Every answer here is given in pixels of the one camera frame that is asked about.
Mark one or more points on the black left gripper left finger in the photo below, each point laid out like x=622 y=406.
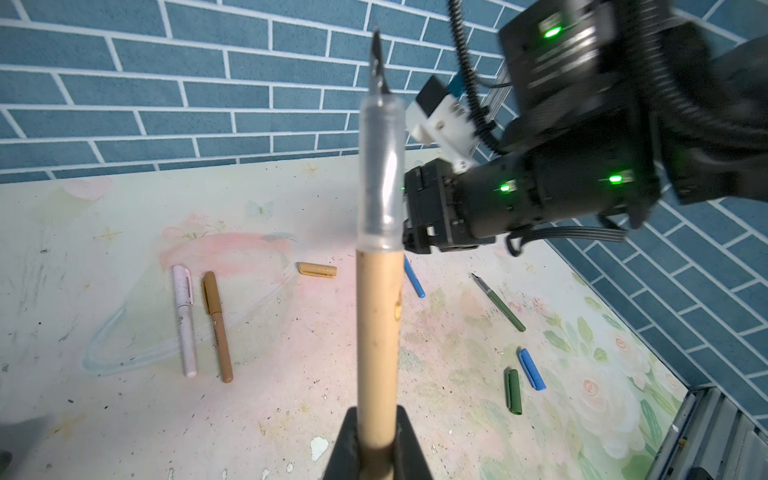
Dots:
x=344 y=462

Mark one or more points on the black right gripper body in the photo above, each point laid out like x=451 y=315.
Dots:
x=433 y=219

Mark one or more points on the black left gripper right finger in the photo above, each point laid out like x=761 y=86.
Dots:
x=409 y=460

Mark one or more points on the tan pen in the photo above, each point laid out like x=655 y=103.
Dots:
x=222 y=348
x=379 y=268

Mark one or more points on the tan pen cap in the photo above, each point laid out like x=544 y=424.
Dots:
x=316 y=270
x=211 y=294

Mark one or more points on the white pink pen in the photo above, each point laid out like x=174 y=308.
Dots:
x=187 y=340

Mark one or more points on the pink pen cap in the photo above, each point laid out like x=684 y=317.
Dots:
x=182 y=286

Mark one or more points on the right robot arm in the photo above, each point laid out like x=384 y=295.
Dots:
x=607 y=92

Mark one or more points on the blue pen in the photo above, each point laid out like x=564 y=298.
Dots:
x=413 y=279

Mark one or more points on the green pen cap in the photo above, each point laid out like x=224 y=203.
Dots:
x=513 y=391

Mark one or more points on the green pen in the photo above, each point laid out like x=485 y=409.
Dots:
x=498 y=302

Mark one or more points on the blue pen cap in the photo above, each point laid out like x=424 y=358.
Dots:
x=530 y=369

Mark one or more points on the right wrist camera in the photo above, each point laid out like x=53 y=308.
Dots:
x=436 y=116

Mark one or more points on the metal frame rail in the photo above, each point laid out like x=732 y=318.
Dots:
x=711 y=438

